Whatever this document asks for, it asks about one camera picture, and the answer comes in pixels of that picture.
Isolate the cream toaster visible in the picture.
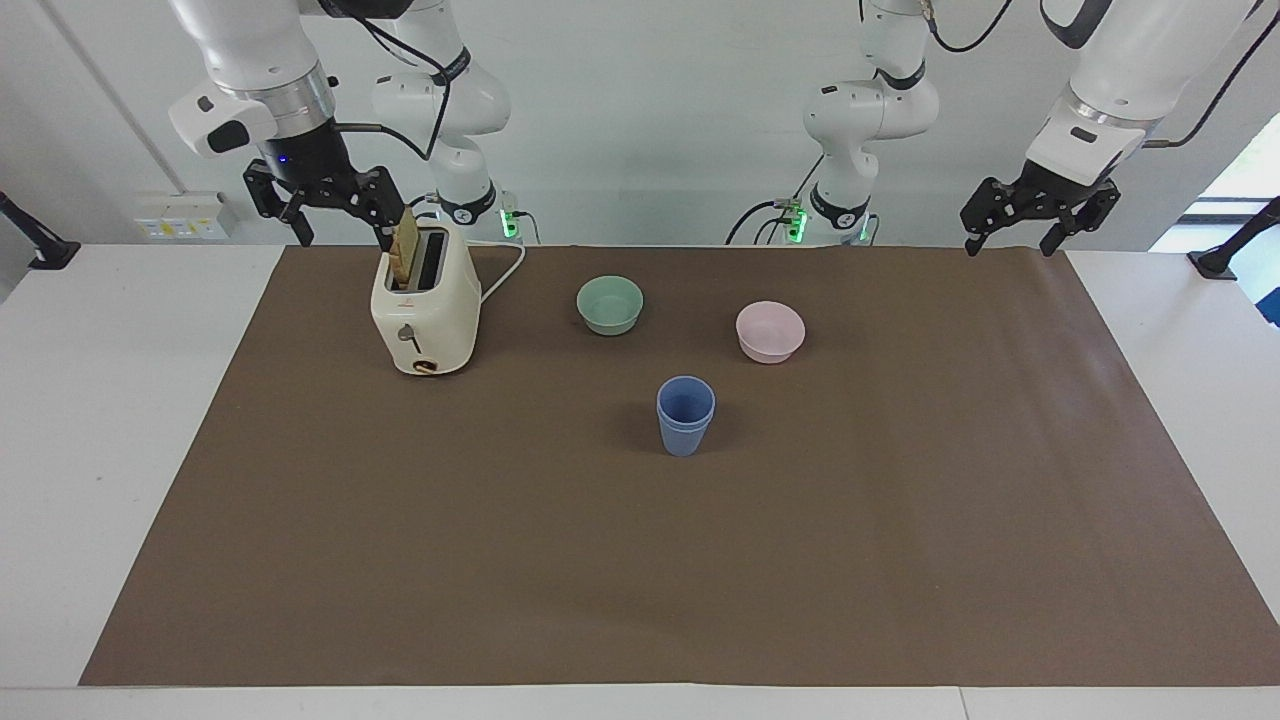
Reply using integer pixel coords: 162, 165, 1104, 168
370, 224, 484, 378

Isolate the white toaster cord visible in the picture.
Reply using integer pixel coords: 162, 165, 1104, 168
465, 239, 528, 305

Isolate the green bowl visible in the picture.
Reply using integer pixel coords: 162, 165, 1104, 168
576, 275, 646, 337

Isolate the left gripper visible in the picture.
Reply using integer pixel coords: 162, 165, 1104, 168
959, 160, 1122, 259

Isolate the black cable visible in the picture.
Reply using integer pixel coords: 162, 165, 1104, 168
1143, 28, 1280, 151
725, 155, 829, 247
318, 0, 473, 163
920, 0, 1017, 55

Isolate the black stand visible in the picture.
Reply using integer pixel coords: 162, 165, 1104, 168
0, 190, 82, 272
1187, 195, 1280, 281

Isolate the pink bowl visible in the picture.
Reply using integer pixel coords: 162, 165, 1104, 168
735, 300, 807, 365

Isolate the white wall socket box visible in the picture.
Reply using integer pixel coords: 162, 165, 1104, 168
133, 191, 237, 242

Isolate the toast slice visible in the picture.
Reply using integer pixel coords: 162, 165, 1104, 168
391, 205, 420, 291

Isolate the blue cup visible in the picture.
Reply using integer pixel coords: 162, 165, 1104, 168
656, 375, 717, 427
657, 408, 716, 459

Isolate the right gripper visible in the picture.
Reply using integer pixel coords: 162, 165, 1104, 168
243, 117, 412, 253

